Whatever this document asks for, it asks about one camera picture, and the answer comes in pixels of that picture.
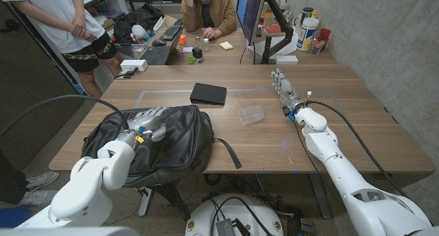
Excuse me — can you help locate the dark thermos cup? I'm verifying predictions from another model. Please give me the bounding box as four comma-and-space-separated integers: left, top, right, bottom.
300, 7, 315, 24

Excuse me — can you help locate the clear glass tumbler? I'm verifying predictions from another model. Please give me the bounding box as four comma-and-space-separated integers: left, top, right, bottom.
310, 36, 327, 55

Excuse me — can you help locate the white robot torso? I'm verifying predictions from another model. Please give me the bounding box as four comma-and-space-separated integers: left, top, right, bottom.
0, 226, 140, 236

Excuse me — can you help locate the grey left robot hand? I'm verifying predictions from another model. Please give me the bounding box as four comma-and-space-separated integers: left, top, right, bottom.
126, 106, 169, 143

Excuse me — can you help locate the clear plastic cup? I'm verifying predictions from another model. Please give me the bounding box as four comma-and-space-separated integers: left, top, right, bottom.
238, 105, 265, 127

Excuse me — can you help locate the red book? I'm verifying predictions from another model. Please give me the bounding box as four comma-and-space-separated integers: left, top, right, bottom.
262, 24, 283, 35

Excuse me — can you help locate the grey table leg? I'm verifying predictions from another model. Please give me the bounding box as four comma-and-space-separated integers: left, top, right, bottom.
310, 173, 332, 220

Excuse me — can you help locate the dark partition panel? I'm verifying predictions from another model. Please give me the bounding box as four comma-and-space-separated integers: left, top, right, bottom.
0, 0, 86, 170

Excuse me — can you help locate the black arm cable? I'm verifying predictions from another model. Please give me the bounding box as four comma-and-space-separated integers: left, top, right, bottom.
0, 94, 130, 137
306, 90, 409, 198

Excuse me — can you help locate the black leather backpack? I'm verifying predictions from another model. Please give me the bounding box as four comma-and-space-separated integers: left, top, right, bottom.
80, 104, 243, 189

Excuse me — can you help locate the white table leg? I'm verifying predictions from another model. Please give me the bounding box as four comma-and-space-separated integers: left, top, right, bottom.
138, 187, 154, 217

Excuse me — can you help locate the white power strip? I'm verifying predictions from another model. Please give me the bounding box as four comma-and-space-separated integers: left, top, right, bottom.
119, 59, 149, 73

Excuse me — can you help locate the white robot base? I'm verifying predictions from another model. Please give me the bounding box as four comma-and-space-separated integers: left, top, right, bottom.
185, 193, 285, 236

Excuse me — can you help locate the white wipes canister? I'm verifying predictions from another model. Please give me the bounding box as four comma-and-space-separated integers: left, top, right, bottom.
296, 17, 320, 52

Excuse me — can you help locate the blue floor object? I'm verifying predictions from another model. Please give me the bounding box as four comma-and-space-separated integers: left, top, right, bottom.
0, 207, 31, 226

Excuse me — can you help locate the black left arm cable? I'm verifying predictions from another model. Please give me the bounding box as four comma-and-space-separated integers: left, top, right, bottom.
0, 94, 130, 137

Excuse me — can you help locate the black rectangular box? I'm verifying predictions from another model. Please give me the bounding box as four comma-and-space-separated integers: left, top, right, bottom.
189, 82, 228, 106

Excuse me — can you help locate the black keyboard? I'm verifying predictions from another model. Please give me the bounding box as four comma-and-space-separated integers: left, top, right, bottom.
160, 24, 182, 42

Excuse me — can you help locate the person in dark trousers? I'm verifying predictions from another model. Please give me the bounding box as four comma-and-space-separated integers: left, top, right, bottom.
0, 150, 60, 207

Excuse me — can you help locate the person in white t-shirt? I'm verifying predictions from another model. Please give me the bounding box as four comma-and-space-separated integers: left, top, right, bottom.
0, 0, 124, 98

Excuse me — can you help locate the orange carton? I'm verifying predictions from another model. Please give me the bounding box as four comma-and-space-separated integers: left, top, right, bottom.
262, 11, 275, 27

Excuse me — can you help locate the black bag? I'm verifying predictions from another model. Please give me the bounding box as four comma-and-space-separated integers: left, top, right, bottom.
112, 3, 165, 45

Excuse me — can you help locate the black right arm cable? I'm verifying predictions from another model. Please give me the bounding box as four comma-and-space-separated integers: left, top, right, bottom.
306, 90, 409, 198

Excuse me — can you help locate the person in tan jacket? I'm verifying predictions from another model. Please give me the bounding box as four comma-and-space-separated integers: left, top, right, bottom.
180, 0, 237, 40

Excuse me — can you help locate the flat white box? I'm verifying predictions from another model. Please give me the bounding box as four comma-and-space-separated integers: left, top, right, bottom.
274, 54, 300, 66

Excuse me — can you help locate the computer monitor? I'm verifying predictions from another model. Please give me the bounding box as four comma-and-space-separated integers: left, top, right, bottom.
236, 0, 268, 47

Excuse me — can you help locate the clear plastic bin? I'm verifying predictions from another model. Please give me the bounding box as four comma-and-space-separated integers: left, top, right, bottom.
116, 40, 152, 60

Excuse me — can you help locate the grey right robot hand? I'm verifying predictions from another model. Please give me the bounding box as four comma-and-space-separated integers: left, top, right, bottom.
270, 69, 302, 109

